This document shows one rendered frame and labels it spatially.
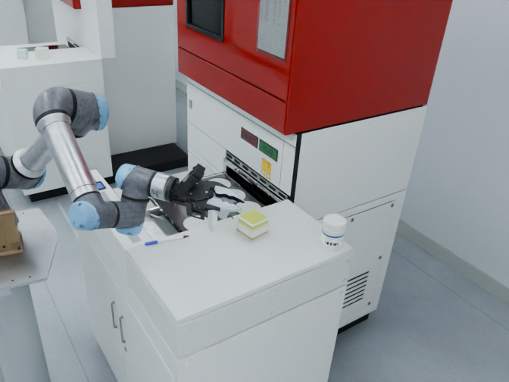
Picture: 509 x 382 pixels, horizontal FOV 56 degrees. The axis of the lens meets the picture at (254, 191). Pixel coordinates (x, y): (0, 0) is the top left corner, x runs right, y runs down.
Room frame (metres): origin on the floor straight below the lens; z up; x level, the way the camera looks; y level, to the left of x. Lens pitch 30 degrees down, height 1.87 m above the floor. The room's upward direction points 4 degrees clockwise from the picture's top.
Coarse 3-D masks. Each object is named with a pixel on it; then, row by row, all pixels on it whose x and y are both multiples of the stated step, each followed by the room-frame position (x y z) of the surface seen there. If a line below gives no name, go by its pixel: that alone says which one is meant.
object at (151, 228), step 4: (148, 216) 1.48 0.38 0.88; (148, 220) 1.46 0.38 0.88; (152, 220) 1.46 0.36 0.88; (144, 224) 1.42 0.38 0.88; (148, 224) 1.43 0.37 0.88; (152, 224) 1.43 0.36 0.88; (156, 224) 1.43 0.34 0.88; (144, 228) 1.40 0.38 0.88; (148, 228) 1.40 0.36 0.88; (152, 228) 1.40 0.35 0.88; (156, 228) 1.41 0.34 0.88; (148, 232) 1.38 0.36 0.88; (152, 232) 1.38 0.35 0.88; (156, 232) 1.38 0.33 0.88; (160, 232) 1.39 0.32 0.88; (152, 236) 1.36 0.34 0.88; (156, 236) 1.36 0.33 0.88; (160, 236) 1.36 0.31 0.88; (164, 236) 1.36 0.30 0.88
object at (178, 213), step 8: (216, 176) 1.79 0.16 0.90; (224, 176) 1.79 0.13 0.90; (232, 184) 1.73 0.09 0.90; (160, 200) 1.56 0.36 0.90; (248, 200) 1.61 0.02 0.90; (256, 200) 1.61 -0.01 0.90; (168, 208) 1.51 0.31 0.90; (176, 208) 1.52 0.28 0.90; (184, 208) 1.52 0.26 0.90; (176, 216) 1.46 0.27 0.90; (184, 216) 1.47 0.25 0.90; (232, 216) 1.49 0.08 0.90
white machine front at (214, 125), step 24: (192, 96) 2.15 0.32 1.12; (216, 96) 1.97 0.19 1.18; (192, 120) 2.15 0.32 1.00; (216, 120) 1.97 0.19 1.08; (240, 120) 1.82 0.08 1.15; (192, 144) 2.15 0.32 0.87; (216, 144) 1.97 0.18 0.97; (240, 144) 1.81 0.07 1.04; (288, 144) 1.56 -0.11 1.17; (216, 168) 1.97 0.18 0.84; (288, 168) 1.55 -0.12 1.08; (288, 192) 1.54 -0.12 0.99
